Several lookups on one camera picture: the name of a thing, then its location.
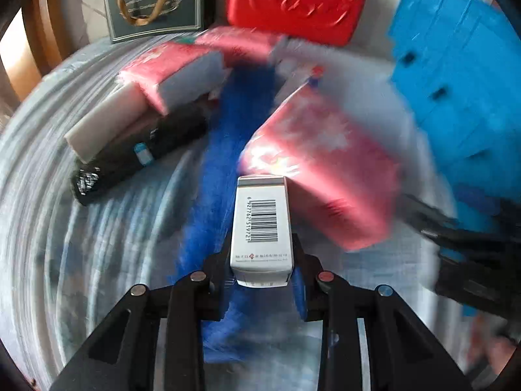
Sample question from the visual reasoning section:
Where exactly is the white flat box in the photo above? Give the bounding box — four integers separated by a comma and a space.
65, 81, 163, 164

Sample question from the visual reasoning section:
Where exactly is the white padded wooden headboard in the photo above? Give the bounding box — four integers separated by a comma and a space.
0, 0, 106, 107

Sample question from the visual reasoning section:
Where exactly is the dark green gift box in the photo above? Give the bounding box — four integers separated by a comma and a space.
104, 0, 216, 44

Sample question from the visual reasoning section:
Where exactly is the white barcode medicine box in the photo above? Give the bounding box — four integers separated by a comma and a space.
230, 175, 294, 288

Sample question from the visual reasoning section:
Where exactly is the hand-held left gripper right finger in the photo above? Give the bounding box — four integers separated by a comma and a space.
287, 232, 475, 391

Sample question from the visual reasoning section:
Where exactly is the red embossed handbag case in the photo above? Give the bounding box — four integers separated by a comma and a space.
226, 0, 370, 46

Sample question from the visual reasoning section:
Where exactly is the blue fluffy cloth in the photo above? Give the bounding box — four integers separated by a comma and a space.
169, 59, 314, 365

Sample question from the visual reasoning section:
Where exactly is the large red tissue pack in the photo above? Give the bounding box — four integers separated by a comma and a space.
238, 85, 403, 251

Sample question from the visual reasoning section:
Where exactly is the pink tissue packet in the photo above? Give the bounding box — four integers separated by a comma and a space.
195, 26, 286, 66
120, 41, 229, 115

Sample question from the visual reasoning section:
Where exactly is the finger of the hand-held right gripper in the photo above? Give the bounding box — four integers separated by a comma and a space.
401, 193, 462, 238

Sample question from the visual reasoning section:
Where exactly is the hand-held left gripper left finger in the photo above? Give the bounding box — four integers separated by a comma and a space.
49, 241, 239, 391

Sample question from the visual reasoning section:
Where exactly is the small white printed box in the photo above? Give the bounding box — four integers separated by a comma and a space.
281, 63, 326, 102

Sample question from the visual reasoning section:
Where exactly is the black tube packet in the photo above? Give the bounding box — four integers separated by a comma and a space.
70, 104, 210, 206

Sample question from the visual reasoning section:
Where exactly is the blue folding storage container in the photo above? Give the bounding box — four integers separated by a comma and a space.
387, 0, 521, 318

